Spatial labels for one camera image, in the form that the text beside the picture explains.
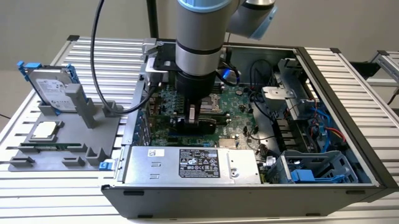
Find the blue disk bay latch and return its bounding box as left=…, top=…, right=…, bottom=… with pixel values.
left=290, top=169, right=316, bottom=182

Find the grey metal drive cage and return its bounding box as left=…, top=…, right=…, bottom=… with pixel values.
left=262, top=58, right=316, bottom=119

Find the graphics card with black shroud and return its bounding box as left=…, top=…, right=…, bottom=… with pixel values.
left=169, top=114, right=219, bottom=136

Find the green motherboard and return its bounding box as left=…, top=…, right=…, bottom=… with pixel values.
left=149, top=81, right=259, bottom=150

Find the adjacent aluminium slat table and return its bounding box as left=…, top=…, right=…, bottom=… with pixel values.
left=349, top=50, right=399, bottom=94

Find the black wrist camera blue light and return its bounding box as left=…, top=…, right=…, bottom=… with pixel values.
left=215, top=66, right=242, bottom=86

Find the green RAM stick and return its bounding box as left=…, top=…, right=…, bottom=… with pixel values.
left=21, top=142, right=85, bottom=150

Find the long black robot cable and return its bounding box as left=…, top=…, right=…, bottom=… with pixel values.
left=90, top=0, right=162, bottom=115

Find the CPU socket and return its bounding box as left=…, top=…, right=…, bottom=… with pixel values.
left=201, top=93, right=219, bottom=110

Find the blue data cable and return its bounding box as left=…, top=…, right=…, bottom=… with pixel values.
left=308, top=105, right=333, bottom=154

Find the grey power supply unit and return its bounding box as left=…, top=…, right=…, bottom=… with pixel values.
left=123, top=146, right=262, bottom=185

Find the grey metal disk bay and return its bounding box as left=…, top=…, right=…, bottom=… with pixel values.
left=274, top=150, right=353, bottom=185

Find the silver finned heatsink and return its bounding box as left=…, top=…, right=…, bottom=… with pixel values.
left=218, top=139, right=239, bottom=149

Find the grey parts rack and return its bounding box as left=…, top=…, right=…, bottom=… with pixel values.
left=9, top=84, right=129, bottom=172

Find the open grey PC case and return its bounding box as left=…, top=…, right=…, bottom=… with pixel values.
left=102, top=38, right=390, bottom=219

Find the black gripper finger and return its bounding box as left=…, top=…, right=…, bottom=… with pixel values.
left=187, top=104, right=202, bottom=126

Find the black camera mounting plate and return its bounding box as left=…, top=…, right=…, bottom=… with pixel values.
left=155, top=43, right=181, bottom=72

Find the hard disk in blue carrier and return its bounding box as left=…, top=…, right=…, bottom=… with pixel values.
left=18, top=61, right=83, bottom=115

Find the black vertical pole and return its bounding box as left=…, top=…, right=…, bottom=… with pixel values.
left=146, top=0, right=161, bottom=39

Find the silver CPU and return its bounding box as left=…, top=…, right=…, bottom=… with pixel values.
left=34, top=121, right=61, bottom=138

